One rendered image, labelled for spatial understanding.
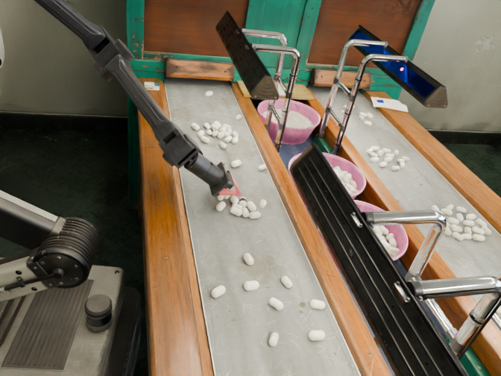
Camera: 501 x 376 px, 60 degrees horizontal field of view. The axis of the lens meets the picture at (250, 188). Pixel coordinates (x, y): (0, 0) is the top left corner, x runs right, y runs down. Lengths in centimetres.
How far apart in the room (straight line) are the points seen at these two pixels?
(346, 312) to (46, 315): 81
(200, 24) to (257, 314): 130
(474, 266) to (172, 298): 86
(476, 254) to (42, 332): 124
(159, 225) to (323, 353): 51
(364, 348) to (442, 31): 276
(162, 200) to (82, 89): 184
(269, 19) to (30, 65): 157
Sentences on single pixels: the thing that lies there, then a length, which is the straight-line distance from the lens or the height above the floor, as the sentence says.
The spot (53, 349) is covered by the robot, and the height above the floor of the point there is 47.
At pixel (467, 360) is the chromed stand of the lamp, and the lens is 120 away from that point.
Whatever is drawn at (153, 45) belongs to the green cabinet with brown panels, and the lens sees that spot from 197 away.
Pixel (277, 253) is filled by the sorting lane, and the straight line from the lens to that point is 117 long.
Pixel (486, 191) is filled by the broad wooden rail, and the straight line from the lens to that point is 175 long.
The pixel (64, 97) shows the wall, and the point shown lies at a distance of 304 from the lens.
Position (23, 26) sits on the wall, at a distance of 291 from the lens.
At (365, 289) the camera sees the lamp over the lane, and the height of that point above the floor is 107.
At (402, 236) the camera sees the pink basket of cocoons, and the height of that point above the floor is 76.
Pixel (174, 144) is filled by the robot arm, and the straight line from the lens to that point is 116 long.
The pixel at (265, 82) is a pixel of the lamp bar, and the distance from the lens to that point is 121.
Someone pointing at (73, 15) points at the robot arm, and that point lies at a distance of 136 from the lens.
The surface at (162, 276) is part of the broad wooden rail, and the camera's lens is 104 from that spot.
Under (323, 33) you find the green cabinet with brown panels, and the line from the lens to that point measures 211.
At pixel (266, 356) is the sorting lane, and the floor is 74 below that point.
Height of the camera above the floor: 153
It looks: 35 degrees down
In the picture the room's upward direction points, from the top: 11 degrees clockwise
